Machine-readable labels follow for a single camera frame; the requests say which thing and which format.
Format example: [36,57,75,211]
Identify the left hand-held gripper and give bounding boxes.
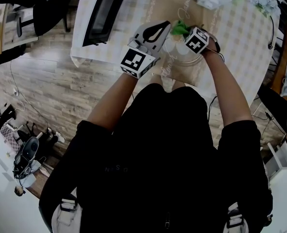
[120,20,172,79]

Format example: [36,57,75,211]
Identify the white open box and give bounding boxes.
[264,141,287,177]

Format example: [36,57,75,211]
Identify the white shoulder harness pad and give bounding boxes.
[223,201,250,233]
[51,197,84,233]

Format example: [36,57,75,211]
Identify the black cable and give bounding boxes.
[268,15,280,50]

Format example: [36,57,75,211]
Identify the person's right forearm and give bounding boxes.
[201,48,253,127]

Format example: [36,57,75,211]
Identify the orange wooden chair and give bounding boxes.
[270,27,287,100]

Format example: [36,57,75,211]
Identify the beige checkered tablecloth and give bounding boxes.
[69,0,282,100]

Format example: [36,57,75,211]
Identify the white shoes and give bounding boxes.
[47,127,66,143]

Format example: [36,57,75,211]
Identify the person's black shirt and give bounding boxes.
[38,83,274,233]

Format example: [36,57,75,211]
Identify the black office chair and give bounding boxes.
[16,0,71,37]

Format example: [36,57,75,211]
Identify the black desk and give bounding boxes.
[256,84,287,133]

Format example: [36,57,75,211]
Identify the black grey wheeled device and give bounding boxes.
[13,136,41,180]

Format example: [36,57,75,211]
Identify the pale blue artificial flowers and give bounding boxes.
[232,0,283,18]

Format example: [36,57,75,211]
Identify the small white packet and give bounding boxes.
[196,0,219,10]

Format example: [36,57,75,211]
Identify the white microwave oven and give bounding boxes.
[81,0,139,49]

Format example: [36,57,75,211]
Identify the person's left forearm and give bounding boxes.
[86,74,138,131]

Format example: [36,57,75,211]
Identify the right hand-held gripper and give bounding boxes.
[184,27,210,55]

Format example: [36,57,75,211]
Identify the green cloth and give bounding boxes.
[170,20,191,37]

